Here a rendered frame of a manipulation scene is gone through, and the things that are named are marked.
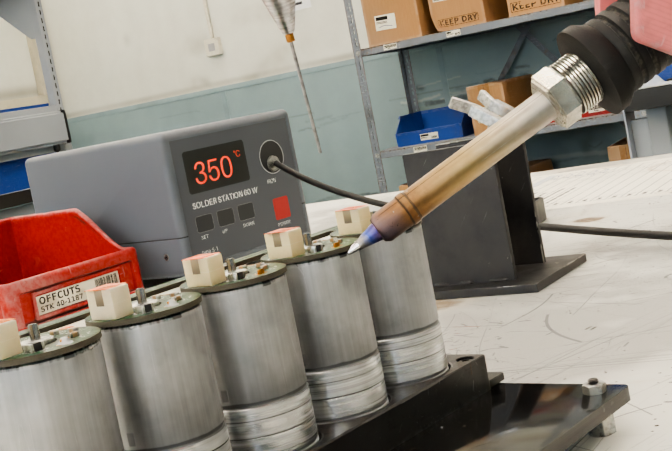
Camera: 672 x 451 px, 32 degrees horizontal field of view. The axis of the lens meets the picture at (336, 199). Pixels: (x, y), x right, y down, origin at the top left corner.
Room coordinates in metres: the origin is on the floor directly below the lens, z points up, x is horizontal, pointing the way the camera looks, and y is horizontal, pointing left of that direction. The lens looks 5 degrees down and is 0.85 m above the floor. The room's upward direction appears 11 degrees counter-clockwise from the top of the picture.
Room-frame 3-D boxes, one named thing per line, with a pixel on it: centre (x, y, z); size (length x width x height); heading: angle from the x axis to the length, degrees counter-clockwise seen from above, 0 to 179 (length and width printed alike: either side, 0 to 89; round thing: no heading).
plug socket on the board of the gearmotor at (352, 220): (0.31, 0.00, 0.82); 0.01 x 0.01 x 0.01; 50
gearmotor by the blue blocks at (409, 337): (0.31, -0.01, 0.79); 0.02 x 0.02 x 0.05
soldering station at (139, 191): (0.80, 0.11, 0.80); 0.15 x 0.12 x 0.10; 47
